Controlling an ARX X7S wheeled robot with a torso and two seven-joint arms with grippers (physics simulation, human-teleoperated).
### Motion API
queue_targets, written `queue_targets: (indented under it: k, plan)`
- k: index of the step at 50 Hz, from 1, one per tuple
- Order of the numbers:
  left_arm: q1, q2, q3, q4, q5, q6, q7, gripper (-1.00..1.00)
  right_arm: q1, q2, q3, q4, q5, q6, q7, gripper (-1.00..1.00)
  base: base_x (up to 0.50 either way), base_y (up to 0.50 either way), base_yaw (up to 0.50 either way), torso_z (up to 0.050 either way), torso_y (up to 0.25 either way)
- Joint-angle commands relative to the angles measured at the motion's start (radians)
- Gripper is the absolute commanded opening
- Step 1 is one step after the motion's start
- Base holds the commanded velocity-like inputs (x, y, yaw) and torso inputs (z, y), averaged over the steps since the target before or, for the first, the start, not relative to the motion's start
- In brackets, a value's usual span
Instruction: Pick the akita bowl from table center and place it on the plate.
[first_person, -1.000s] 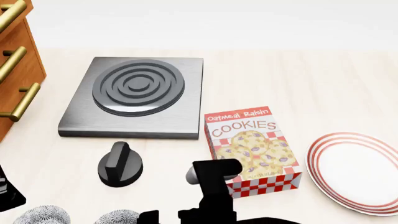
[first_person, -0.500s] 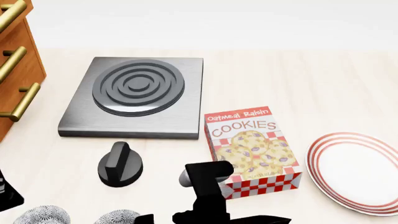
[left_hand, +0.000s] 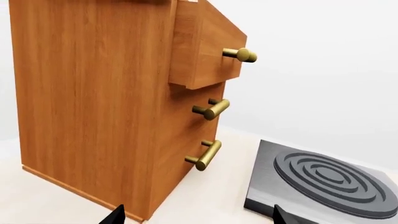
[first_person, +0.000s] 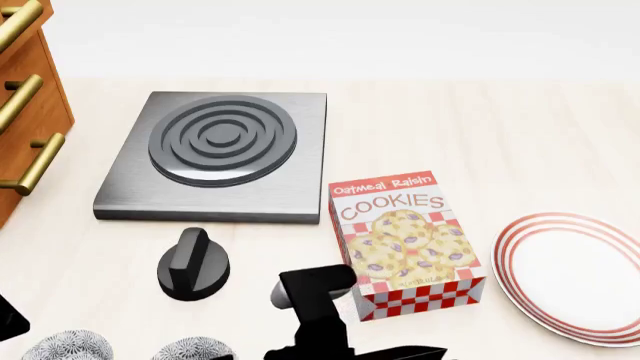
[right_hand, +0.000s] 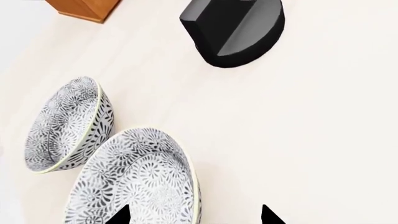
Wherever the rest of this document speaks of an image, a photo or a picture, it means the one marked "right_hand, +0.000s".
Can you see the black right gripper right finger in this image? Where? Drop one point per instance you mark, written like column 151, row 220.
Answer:
column 270, row 216

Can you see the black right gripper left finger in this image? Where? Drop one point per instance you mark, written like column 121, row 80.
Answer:
column 122, row 217

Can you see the black floral patterned bowl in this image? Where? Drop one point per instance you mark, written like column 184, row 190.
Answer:
column 136, row 177
column 66, row 126

